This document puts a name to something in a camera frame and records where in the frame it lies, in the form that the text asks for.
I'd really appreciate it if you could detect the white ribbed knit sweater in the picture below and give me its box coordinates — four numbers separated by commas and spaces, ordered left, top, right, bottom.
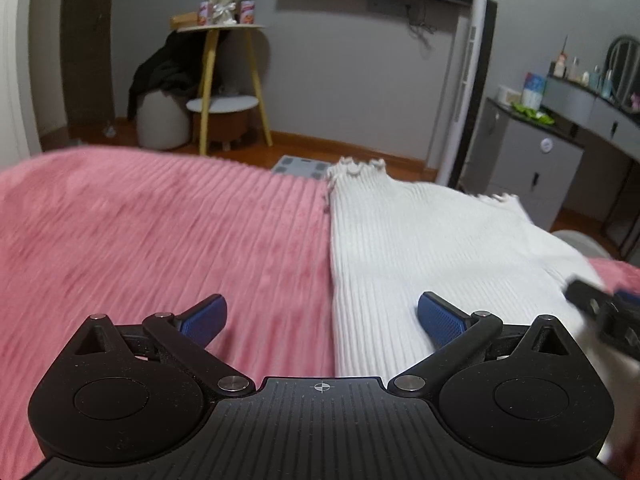
328, 159, 614, 379

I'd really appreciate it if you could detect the grey drawer cabinet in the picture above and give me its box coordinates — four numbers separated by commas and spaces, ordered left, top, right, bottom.
459, 99, 584, 231

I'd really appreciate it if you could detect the grey vanity desk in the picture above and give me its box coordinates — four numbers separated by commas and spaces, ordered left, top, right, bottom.
542, 77, 639, 264

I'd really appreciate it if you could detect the green item on cabinet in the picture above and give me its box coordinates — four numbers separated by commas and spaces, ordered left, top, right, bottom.
511, 103, 555, 126

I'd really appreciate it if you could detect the white tower fan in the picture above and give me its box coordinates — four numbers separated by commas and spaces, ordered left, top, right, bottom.
436, 0, 498, 188

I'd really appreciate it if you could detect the grey bathroom scale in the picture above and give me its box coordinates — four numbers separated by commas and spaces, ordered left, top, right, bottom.
271, 155, 331, 180

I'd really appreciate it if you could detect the white round stool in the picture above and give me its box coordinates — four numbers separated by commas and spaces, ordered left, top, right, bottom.
136, 90, 191, 151

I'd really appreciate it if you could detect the small white box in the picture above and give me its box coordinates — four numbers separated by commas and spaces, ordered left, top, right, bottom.
496, 84, 522, 106

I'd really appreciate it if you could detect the round black vanity mirror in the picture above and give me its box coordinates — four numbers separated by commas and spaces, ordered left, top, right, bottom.
605, 36, 639, 110

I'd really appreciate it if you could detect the black garment on stool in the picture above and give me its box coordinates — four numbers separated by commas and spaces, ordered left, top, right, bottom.
127, 32, 206, 122

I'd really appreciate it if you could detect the yellow legged side table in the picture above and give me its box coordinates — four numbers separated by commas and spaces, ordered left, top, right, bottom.
175, 23, 273, 156

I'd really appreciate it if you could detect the dark wooden door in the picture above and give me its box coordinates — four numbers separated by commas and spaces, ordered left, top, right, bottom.
60, 0, 115, 133

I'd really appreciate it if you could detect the pink can on table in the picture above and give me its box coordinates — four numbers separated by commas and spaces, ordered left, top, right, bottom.
240, 0, 255, 25

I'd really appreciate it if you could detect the pink corduroy bedspread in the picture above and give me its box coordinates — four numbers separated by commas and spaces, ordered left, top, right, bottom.
1, 148, 639, 479

